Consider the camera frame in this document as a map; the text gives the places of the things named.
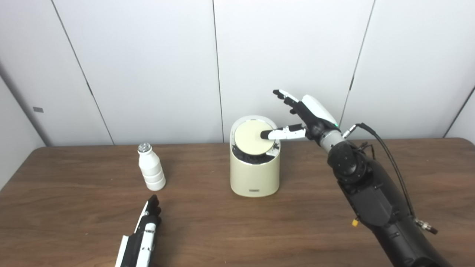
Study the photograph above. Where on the cream round bin lid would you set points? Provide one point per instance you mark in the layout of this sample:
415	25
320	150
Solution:
250	139

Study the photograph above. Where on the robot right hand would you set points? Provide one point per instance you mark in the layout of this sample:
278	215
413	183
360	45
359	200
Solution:
315	118

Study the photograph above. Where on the small white plastic bottle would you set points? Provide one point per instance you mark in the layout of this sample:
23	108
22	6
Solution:
151	168

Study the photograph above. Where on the cream-colored bin body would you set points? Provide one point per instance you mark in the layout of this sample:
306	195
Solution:
254	178

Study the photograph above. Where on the black bin liner bag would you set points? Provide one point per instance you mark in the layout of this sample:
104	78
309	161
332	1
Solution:
256	159

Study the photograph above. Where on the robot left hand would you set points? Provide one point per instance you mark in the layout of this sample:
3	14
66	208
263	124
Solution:
143	241

